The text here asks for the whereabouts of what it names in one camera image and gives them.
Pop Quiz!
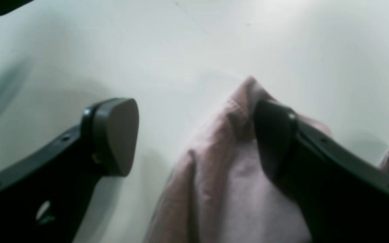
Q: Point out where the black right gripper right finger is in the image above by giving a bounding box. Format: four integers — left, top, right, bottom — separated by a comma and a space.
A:
254, 100, 389, 243

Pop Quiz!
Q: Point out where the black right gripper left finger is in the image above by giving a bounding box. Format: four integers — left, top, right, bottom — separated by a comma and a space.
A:
0, 98, 139, 243

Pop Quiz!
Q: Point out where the dusty pink T-shirt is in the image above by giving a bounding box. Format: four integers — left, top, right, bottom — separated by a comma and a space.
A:
145, 77, 389, 243

